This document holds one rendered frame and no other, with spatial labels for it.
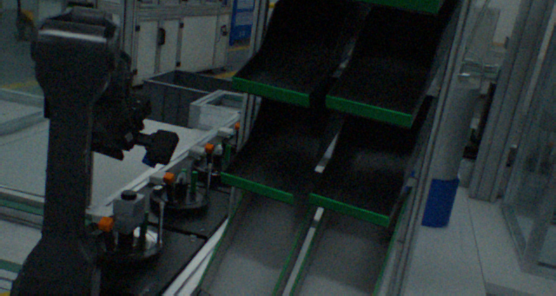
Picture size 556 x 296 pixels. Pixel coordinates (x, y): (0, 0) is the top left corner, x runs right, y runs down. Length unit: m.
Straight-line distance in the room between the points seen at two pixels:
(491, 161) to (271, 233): 1.19
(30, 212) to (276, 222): 0.59
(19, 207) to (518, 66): 1.52
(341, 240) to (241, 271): 0.19
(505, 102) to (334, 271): 1.17
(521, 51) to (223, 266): 1.31
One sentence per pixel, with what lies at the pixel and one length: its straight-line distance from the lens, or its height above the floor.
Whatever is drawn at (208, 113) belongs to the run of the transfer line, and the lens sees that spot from 2.27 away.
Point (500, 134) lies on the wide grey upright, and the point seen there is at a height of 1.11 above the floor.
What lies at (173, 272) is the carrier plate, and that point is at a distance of 1.08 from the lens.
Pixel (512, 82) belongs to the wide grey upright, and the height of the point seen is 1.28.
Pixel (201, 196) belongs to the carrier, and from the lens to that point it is 1.35.
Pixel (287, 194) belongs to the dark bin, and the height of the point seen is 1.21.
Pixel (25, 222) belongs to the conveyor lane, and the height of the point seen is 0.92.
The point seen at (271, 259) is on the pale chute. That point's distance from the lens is 0.98.
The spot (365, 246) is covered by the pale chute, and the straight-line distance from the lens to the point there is 0.99.
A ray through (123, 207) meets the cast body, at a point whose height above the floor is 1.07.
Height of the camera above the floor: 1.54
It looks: 18 degrees down
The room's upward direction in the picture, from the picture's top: 9 degrees clockwise
